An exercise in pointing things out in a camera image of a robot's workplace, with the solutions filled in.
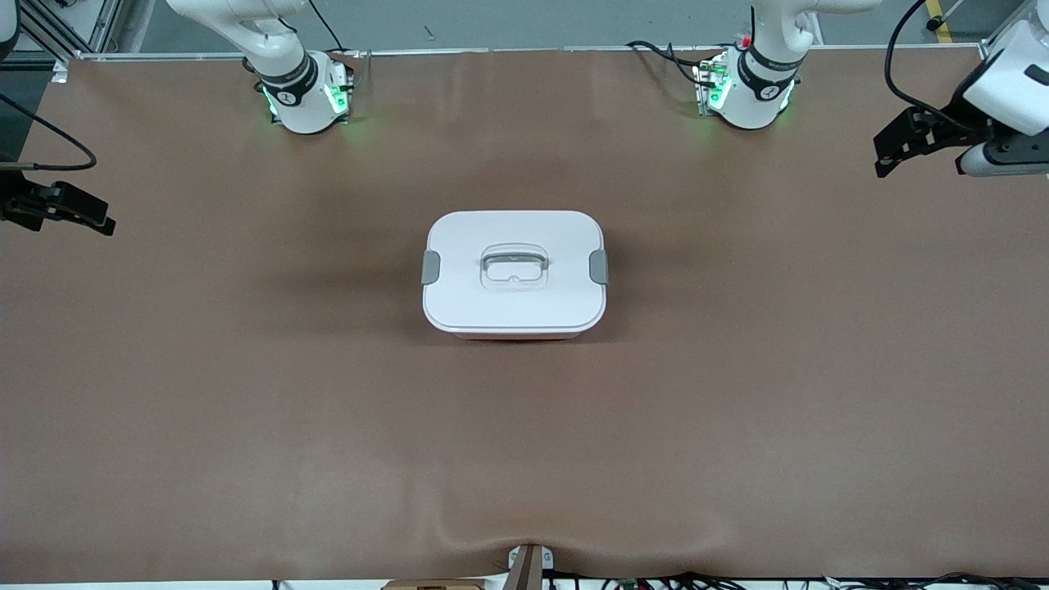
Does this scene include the white box lid grey latches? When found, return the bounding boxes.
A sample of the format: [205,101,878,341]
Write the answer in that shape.
[421,210,610,335]

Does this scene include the pink plastic storage box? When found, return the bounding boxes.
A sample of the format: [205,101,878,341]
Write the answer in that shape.
[447,328,587,342]

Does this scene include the black caster with rod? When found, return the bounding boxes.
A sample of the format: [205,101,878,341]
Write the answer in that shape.
[926,0,968,32]

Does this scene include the brown table mat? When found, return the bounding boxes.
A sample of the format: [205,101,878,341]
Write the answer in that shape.
[0,45,1049,584]

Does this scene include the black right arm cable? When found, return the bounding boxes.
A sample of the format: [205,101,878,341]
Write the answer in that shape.
[0,92,98,174]

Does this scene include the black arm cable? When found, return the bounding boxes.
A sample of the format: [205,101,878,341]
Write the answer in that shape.
[883,0,981,134]
[0,92,98,174]

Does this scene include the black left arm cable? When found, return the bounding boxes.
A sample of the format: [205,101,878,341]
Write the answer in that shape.
[883,0,981,134]

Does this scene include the black base cable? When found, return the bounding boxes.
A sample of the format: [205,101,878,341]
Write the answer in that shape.
[625,39,715,91]
[307,0,352,55]

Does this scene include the metal clamp bracket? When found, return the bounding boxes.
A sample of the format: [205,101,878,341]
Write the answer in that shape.
[506,543,556,590]

